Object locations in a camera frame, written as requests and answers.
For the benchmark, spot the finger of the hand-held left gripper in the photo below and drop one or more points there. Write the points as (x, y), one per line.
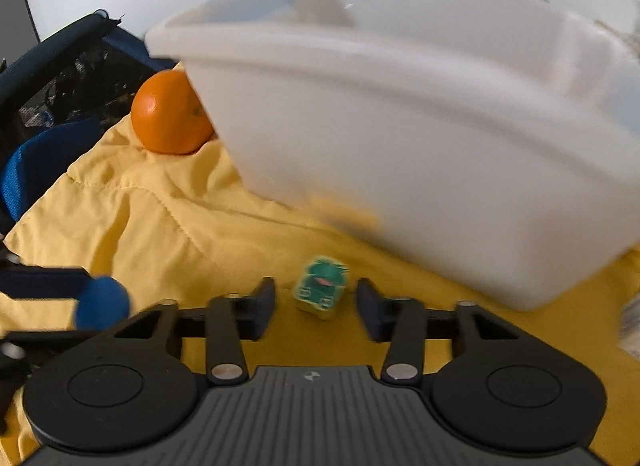
(45, 283)
(35, 346)

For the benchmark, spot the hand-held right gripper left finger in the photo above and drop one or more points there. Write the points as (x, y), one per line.
(262, 311)

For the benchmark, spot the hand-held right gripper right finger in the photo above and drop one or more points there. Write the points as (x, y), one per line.
(370, 313)

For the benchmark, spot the green yellow face block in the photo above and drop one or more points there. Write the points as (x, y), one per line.
(320, 286)

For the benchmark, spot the white plastic bin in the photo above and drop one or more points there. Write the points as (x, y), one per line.
(400, 145)

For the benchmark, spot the yellow blanket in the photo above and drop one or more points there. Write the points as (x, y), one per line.
(150, 226)

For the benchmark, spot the blue black chair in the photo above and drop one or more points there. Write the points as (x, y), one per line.
(40, 155)

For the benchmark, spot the orange fruit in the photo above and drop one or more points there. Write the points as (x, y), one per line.
(170, 115)

